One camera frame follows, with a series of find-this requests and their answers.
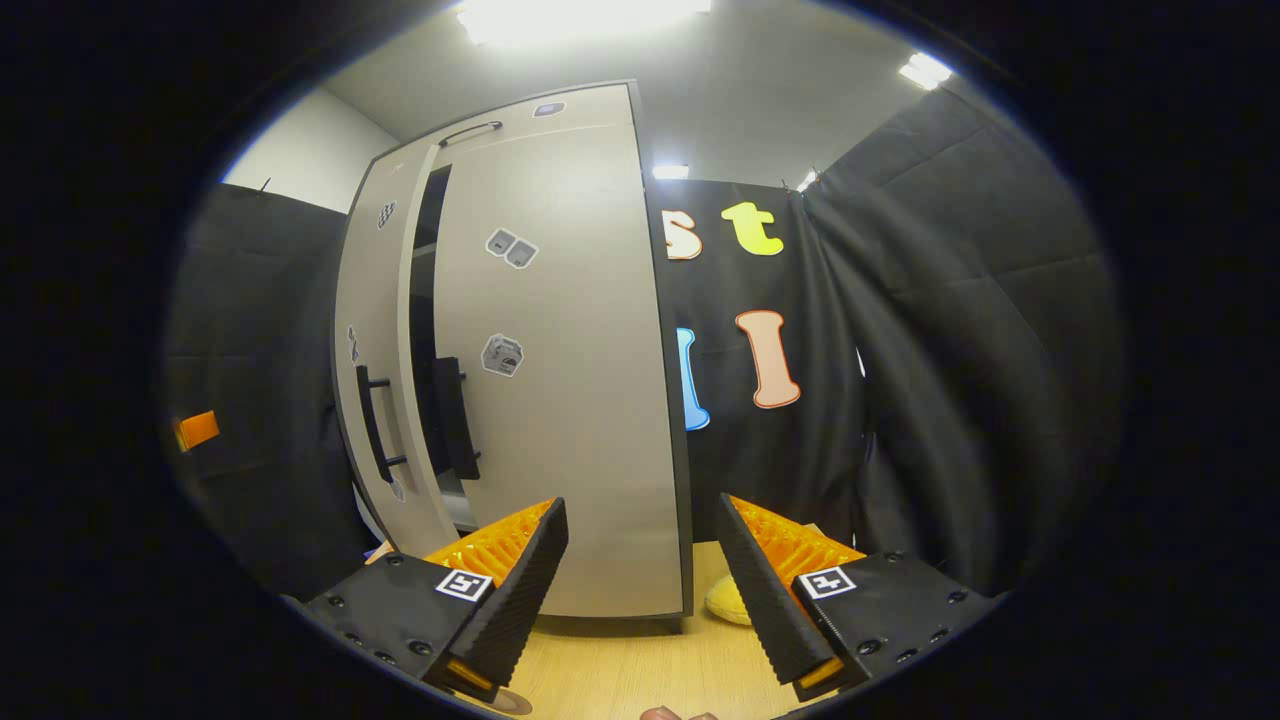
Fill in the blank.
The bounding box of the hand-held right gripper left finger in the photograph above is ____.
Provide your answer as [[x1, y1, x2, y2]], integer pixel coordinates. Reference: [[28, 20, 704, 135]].
[[300, 497, 569, 703]]

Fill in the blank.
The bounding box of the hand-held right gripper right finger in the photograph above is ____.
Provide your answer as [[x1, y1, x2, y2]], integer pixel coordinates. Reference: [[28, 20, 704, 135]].
[[715, 494, 1006, 703]]

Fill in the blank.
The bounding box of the white cabinet door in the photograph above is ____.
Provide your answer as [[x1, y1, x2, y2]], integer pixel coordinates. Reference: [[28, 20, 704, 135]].
[[430, 122, 694, 621], [333, 142, 463, 557]]

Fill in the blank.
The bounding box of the white and grey cabinet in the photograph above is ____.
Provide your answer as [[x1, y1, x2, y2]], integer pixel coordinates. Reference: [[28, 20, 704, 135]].
[[345, 82, 646, 201]]

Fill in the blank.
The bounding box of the yellow soft object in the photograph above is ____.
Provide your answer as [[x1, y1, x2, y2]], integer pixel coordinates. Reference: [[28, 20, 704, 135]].
[[704, 574, 754, 628]]

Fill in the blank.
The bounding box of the black backdrop cloth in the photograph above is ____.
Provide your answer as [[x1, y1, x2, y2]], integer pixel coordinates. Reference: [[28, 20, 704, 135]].
[[165, 85, 1126, 603]]

